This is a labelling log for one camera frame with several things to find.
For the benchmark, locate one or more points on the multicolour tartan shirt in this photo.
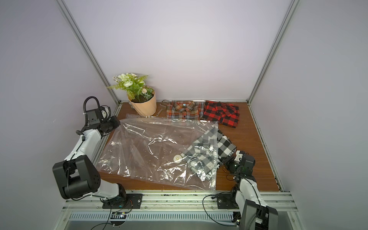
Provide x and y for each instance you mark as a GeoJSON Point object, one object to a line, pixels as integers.
{"type": "Point", "coordinates": [190, 110]}

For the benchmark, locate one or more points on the aluminium front rail frame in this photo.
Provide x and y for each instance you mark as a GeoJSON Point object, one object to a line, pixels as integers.
{"type": "Point", "coordinates": [163, 205]}

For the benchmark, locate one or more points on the white round bag valve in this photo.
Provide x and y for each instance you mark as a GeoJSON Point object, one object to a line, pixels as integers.
{"type": "Point", "coordinates": [177, 158]}

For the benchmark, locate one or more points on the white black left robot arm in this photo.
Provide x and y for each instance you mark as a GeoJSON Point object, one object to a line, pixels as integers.
{"type": "Point", "coordinates": [76, 176]}

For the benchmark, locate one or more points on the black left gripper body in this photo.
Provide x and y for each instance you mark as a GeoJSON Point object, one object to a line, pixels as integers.
{"type": "Point", "coordinates": [110, 124]}

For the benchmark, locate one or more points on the red black plaid shirt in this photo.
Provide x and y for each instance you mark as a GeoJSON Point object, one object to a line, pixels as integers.
{"type": "Point", "coordinates": [225, 113]}

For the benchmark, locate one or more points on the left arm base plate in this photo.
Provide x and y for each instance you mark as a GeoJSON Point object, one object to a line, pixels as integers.
{"type": "Point", "coordinates": [130, 201]}

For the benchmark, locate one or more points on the artificial green white plant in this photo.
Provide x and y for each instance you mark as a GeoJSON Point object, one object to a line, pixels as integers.
{"type": "Point", "coordinates": [135, 86]}

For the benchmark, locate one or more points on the clear plastic vacuum bag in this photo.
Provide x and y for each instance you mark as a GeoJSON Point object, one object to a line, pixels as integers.
{"type": "Point", "coordinates": [143, 148]}

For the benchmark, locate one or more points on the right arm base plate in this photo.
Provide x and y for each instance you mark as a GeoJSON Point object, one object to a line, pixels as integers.
{"type": "Point", "coordinates": [226, 201]}

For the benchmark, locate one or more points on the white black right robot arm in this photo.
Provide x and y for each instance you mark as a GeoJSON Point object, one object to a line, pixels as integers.
{"type": "Point", "coordinates": [255, 213]}

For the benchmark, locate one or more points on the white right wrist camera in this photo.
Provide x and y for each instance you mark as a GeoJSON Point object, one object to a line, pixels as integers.
{"type": "Point", "coordinates": [238, 156]}

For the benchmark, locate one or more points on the small brown slotted scoop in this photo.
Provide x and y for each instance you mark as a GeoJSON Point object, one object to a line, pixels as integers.
{"type": "Point", "coordinates": [163, 106]}

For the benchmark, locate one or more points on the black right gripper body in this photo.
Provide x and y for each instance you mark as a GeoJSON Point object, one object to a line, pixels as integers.
{"type": "Point", "coordinates": [232, 162]}

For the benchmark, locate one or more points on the grey white checked shirt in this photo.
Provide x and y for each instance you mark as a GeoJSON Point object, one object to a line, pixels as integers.
{"type": "Point", "coordinates": [207, 153]}

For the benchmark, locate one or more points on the terracotta flower pot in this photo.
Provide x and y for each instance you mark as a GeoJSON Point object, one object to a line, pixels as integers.
{"type": "Point", "coordinates": [147, 108]}

